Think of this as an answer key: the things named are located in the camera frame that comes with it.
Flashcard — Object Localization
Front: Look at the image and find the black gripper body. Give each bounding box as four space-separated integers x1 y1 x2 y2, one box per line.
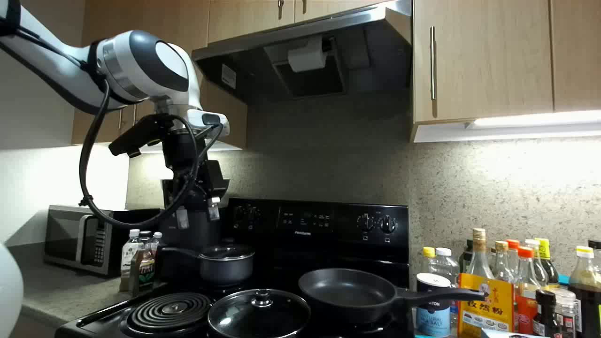
108 113 228 229

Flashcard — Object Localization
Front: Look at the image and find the clear glass pan lid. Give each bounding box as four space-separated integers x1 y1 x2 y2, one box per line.
206 287 311 338

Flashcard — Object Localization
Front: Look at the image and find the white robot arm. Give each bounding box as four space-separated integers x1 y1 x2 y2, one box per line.
0 0 228 229

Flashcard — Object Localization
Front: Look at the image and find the black frying pan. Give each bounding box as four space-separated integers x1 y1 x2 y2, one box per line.
298 269 484 325

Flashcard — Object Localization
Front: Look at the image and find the small black lidded saucepan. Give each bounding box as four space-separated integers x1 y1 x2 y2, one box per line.
159 244 255 285

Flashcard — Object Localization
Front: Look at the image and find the small sauce bottle white cap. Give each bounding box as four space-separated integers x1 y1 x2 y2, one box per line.
118 229 140 293

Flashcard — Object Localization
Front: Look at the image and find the black electric stove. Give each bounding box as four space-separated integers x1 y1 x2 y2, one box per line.
54 199 409 338

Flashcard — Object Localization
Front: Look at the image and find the front left coil burner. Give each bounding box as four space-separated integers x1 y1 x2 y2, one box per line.
120 293 210 338

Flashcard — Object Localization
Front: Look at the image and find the silver microwave oven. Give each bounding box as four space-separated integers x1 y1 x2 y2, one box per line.
43 205 129 276

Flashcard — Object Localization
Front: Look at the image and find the stainless range hood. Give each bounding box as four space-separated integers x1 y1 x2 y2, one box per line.
193 0 411 103

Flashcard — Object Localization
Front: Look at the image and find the clear bottle white cap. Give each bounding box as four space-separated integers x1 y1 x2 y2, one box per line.
431 248 458 282

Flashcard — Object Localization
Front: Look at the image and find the blue labelled can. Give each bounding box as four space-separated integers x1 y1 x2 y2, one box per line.
414 272 450 338

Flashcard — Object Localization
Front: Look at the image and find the tall brown cap bottle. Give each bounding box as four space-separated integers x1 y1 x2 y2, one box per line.
467 227 493 280

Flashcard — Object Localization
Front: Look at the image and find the wooden upper cabinet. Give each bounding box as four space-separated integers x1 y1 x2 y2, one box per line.
411 0 601 143

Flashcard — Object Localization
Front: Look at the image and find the yellow box of seasoning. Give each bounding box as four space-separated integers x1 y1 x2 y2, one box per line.
458 274 514 338

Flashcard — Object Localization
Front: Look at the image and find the orange cap sauce bottle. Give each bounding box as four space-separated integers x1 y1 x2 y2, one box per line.
514 246 538 334

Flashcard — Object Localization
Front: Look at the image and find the yellow cap oil bottle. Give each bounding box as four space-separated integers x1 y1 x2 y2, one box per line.
568 246 598 291

